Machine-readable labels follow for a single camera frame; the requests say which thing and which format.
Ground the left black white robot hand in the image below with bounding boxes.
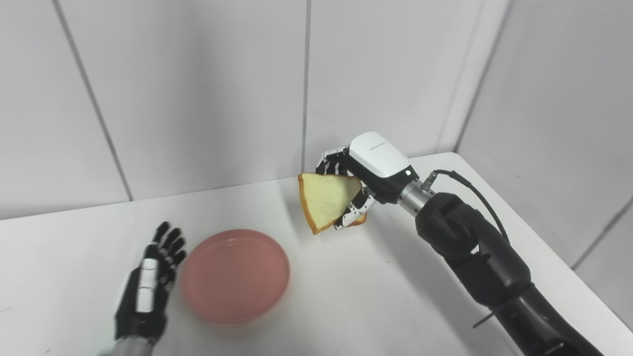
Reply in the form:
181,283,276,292
114,221,187,344

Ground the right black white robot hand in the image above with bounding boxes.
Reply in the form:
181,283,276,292
316,131,420,231

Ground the slice of bread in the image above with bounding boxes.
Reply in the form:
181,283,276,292
297,173,368,235

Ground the pink round plate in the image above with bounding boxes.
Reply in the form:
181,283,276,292
180,228,291,324

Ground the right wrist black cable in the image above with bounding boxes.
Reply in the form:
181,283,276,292
421,170,510,244

